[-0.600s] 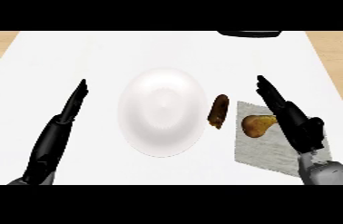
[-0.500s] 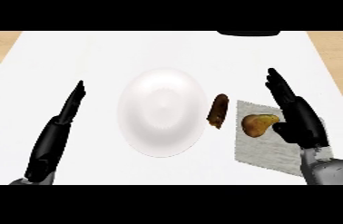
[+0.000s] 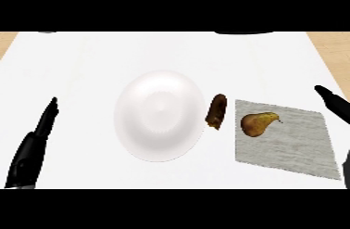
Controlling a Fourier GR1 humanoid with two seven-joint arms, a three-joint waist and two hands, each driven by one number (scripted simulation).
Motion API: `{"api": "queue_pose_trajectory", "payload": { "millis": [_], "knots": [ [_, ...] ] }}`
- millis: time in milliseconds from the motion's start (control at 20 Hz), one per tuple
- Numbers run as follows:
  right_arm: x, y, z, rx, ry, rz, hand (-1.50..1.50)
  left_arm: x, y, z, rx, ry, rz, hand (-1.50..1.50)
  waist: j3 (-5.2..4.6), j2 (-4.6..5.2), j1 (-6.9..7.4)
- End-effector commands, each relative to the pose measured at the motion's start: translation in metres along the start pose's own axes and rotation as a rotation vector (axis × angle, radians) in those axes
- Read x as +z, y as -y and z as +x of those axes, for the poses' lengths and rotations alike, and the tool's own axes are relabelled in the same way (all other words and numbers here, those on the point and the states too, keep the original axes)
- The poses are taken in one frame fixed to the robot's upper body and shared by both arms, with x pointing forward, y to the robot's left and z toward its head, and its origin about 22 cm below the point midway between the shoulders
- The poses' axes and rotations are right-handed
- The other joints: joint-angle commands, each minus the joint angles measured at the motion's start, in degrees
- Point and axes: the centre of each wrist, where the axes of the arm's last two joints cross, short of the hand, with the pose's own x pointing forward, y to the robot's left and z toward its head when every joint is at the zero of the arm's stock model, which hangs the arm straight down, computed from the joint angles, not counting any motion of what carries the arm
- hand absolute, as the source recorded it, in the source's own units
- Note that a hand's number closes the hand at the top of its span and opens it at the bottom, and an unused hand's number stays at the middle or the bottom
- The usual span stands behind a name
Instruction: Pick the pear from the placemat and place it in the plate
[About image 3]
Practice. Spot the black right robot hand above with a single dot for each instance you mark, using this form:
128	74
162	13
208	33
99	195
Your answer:
335	104

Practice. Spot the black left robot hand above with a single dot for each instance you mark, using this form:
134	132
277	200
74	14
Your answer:
28	155

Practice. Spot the grey woven placemat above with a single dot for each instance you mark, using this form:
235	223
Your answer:
291	143

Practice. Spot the brown-yellow pear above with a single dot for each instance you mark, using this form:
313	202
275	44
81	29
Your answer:
255	124

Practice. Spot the white round plate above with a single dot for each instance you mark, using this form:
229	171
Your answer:
158	115

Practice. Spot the brown elongated vegetable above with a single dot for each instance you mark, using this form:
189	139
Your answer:
217	111

